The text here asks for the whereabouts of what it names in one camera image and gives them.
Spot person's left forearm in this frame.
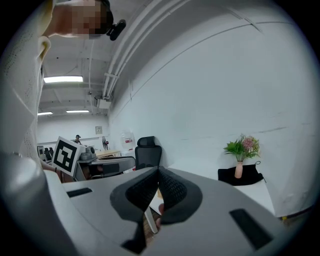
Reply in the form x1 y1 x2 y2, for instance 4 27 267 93
40 159 63 184

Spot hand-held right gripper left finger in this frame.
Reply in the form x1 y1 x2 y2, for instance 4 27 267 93
109 166 160 255

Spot grey office desk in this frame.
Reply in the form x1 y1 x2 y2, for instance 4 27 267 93
74 155 137 182

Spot black office chair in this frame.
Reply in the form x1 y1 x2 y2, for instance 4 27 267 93
134 135 163 171

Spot white ceiling pipes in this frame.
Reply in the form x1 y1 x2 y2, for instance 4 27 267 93
101 0 187 101

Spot person's head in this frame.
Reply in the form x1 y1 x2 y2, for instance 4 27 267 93
42 0 115 40

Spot long ceiling light panel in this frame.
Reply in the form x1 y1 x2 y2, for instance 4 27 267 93
43 75 84 84

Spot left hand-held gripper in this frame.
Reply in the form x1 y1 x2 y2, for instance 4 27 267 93
51 135 98 177

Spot black cloth pouch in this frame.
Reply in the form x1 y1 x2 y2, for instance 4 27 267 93
217 161 267 187

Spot white water dispenser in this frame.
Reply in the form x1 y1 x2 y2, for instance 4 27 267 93
119 128 137 157

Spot pink vase with flowers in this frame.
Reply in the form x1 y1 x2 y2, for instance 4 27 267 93
223 133 262 179

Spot white table leg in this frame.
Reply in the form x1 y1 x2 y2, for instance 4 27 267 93
144 206 160 235

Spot white wall junction box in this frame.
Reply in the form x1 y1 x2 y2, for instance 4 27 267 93
94 97 112 110

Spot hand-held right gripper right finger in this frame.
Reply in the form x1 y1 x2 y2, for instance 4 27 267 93
157 165 204 225

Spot black head-worn camera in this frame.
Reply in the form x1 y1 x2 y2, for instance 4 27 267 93
105 19 127 42

